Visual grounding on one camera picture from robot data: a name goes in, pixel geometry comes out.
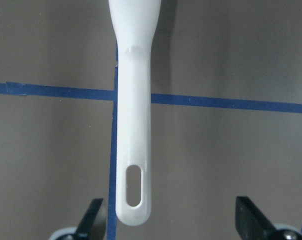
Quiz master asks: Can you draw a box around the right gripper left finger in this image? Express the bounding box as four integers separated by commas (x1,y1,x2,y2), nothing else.
74,198,107,240

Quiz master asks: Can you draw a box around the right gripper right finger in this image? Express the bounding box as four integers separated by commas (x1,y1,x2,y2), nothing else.
235,196,276,240

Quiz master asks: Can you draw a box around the beige hand brush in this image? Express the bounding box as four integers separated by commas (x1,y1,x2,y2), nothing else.
108,0,161,226

